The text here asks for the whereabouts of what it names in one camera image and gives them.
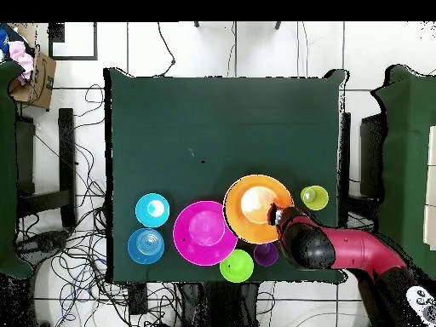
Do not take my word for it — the orange plastic bowl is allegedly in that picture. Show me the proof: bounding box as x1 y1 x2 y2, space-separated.
222 174 295 245

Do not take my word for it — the purple plastic cup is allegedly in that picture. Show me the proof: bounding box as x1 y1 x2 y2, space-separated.
253 242 279 267

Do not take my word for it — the pink plastic bowl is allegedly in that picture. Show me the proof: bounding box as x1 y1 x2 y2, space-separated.
172 200 238 267

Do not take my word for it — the light blue plastic bowl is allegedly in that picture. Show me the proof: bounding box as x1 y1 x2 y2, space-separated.
135 192 170 228

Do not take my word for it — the yellow plastic cup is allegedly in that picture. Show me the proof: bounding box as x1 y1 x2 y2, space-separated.
300 184 330 211

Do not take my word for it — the small green plastic bowl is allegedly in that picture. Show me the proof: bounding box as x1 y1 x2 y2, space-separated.
219 249 255 284

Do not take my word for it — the dark green tablecloth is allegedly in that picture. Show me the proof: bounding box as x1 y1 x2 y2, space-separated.
103 66 349 284

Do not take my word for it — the green covered side table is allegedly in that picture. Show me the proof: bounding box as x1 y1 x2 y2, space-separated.
370 64 436 287
0 60 33 280

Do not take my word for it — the white panel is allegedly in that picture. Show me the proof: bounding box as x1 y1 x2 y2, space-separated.
422 124 436 251

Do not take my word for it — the black power strip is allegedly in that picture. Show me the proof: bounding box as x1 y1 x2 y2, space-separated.
128 282 148 316

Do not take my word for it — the black floor stand base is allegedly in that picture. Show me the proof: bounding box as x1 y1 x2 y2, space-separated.
16 229 71 260

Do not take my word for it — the cardboard box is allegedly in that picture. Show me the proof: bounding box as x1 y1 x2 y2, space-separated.
9 50 57 111

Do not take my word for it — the pink cloth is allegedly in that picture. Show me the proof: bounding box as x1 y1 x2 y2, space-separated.
7 40 35 85

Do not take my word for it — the blue fabric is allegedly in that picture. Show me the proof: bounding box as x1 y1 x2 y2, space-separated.
0 27 12 53

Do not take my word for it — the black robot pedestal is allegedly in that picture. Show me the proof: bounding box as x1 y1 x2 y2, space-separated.
175 281 261 327

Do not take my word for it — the black side frame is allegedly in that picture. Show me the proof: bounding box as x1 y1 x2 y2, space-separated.
359 113 386 198

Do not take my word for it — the tangle of floor cables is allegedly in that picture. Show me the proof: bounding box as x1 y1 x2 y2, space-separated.
13 83 181 327

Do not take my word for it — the black floor cable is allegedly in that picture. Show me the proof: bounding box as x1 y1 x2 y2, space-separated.
156 21 177 77

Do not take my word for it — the black leg frame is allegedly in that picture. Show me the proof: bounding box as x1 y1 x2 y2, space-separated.
14 107 77 229

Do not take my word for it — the black square frame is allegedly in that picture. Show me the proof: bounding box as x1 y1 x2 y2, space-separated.
47 21 99 61

